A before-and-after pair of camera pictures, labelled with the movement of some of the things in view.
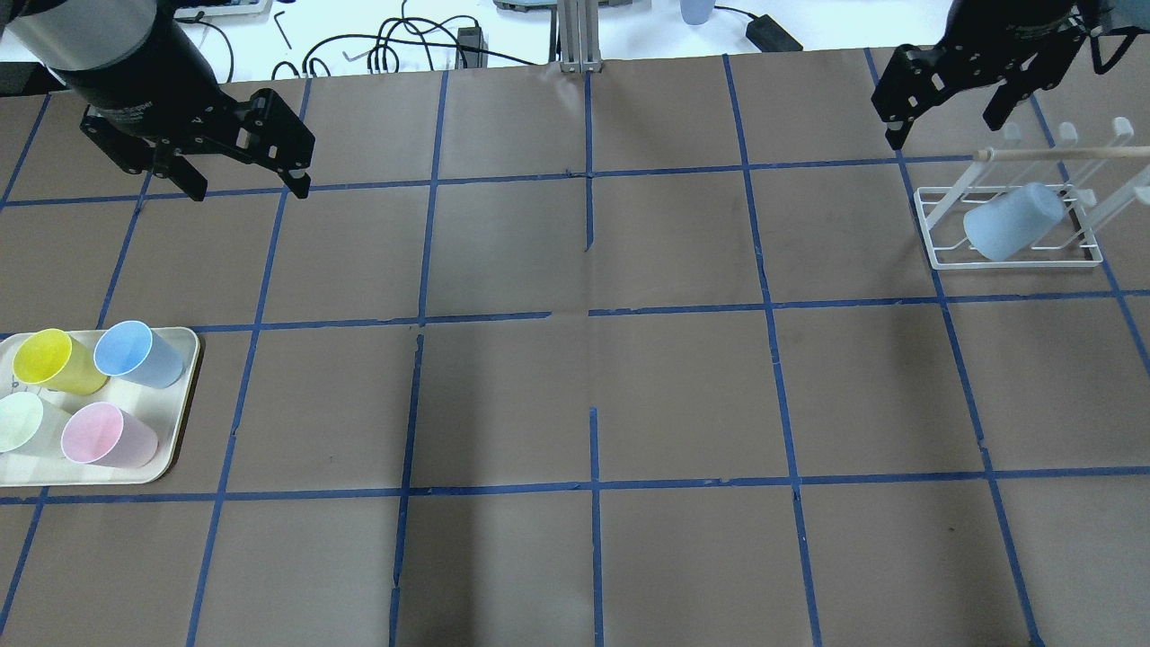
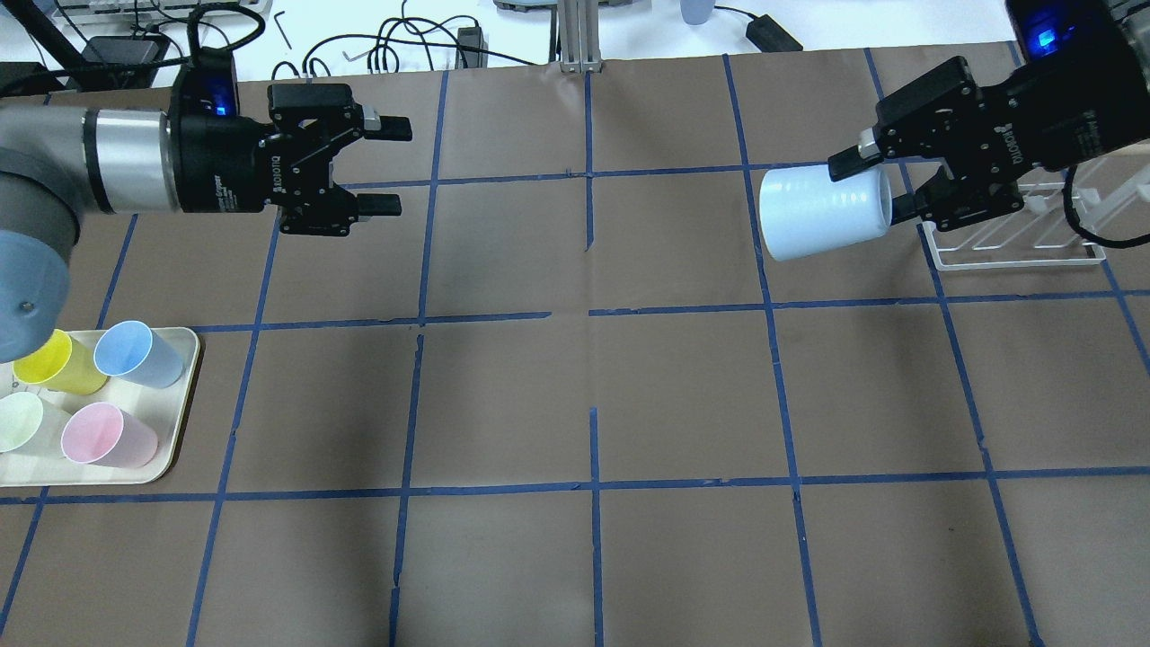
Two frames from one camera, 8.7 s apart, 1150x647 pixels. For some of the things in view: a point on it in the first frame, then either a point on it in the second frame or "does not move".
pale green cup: (29, 425) does not move
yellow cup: (52, 359) does not move
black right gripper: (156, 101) to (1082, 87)
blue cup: (128, 348) does not move
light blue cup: (1002, 228) to (803, 211)
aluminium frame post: (579, 25) does not move
